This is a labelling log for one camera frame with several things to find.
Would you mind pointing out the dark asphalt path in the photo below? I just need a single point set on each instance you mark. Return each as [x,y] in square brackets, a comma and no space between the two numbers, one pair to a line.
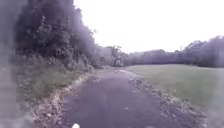
[113,103]

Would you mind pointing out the wood of dark trees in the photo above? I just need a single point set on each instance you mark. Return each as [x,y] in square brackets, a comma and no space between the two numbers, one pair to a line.
[53,33]

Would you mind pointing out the distant row of trees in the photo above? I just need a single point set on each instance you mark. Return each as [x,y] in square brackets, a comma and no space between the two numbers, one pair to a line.
[180,55]

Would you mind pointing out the grass verge with leaves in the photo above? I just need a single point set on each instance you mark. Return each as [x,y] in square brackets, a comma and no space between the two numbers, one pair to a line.
[46,83]

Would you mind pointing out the robot's own part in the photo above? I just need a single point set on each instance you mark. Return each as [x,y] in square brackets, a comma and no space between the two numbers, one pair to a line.
[75,126]

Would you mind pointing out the grass field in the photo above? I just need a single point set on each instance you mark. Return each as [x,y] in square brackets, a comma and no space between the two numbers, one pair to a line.
[183,80]

